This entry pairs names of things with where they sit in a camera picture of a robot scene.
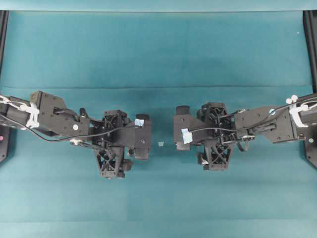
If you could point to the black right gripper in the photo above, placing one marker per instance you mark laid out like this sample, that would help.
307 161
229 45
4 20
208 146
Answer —
213 128

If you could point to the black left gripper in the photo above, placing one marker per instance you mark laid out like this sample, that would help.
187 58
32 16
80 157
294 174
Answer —
108 151

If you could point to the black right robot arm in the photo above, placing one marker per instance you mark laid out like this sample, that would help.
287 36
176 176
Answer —
282 124

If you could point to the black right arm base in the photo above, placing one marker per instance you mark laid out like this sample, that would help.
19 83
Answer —
311 145

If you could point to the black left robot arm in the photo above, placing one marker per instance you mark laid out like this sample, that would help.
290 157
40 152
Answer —
47 117

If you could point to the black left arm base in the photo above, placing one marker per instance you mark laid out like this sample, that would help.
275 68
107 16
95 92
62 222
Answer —
4 142

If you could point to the teal table mat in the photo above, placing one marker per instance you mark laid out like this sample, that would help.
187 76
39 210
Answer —
151 63

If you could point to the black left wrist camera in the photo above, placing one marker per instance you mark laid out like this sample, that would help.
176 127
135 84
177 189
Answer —
136 137

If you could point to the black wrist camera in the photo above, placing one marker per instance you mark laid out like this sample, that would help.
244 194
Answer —
136 137
189 130

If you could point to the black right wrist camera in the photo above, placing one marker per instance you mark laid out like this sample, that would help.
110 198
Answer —
189 130

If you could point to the black right frame rail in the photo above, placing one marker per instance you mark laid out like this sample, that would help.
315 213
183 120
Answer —
310 29

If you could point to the black frame rail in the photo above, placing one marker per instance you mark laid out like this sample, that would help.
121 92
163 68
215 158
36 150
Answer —
310 29
3 28

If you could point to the black left frame rail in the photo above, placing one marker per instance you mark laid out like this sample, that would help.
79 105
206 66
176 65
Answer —
3 28

